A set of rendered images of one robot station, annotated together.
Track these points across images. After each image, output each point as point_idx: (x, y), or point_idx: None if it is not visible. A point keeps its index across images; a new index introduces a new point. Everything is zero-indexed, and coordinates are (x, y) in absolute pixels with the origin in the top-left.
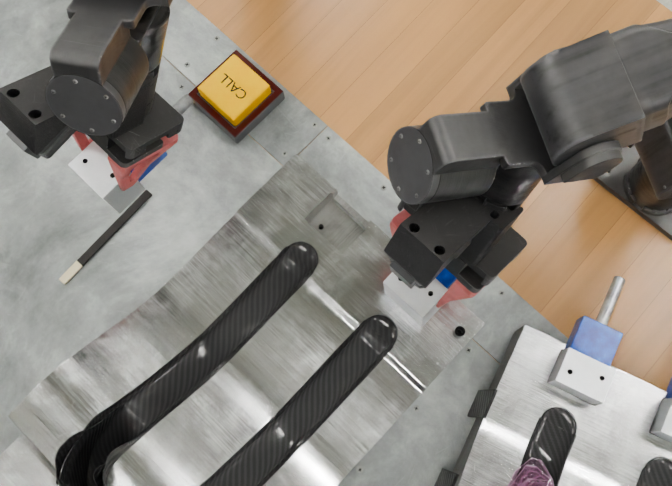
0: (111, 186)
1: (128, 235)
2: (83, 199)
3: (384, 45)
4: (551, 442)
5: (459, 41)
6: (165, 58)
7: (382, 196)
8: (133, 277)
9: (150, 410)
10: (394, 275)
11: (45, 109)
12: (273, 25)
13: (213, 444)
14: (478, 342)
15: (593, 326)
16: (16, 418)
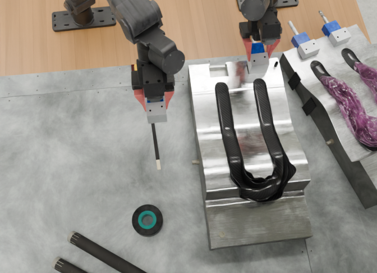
0: (165, 109)
1: (161, 139)
2: (137, 144)
3: (165, 28)
4: (318, 71)
5: (182, 9)
6: (111, 87)
7: (211, 63)
8: (176, 148)
9: (235, 154)
10: (252, 61)
11: (159, 78)
12: (130, 51)
13: (258, 145)
14: None
15: (298, 36)
16: (209, 189)
